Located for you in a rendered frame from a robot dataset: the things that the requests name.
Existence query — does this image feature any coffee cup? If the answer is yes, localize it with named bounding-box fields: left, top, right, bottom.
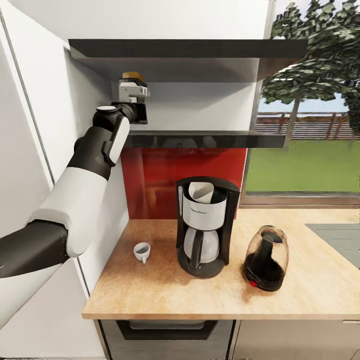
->
left=133, top=242, right=150, bottom=263

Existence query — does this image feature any paper coffee filter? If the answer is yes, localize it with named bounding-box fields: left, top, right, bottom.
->
left=188, top=182, right=214, bottom=205

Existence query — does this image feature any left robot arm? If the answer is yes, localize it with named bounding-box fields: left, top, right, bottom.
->
left=0, top=85, right=151, bottom=330

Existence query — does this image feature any bottle of coffee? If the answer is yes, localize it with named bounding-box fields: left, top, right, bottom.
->
left=118, top=72, right=148, bottom=125

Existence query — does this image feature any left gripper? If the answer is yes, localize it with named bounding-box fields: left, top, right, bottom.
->
left=112, top=102, right=147, bottom=123

